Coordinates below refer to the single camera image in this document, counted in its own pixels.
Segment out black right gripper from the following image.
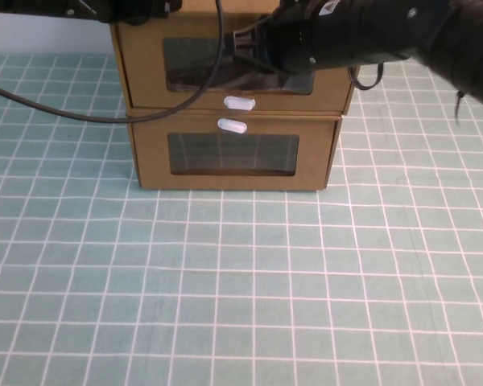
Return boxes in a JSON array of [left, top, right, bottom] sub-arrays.
[[225, 0, 320, 76]]

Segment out cardboard drawer with window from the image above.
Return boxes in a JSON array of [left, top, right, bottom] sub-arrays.
[[116, 22, 356, 114]]

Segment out cardboard shoe box shell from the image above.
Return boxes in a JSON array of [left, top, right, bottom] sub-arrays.
[[109, 0, 361, 117]]

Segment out cardboard shoe box with window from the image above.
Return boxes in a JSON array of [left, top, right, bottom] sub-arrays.
[[126, 108, 344, 192]]

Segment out white oval drawer handle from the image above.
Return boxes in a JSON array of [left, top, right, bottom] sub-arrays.
[[222, 95, 256, 112], [217, 117, 249, 135]]

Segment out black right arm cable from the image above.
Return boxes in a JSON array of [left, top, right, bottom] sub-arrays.
[[347, 63, 386, 92]]

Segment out long black cable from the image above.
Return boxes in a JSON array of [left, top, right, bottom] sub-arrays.
[[0, 0, 225, 123]]

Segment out black cable tie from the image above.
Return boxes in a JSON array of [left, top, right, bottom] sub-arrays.
[[453, 89, 465, 126]]

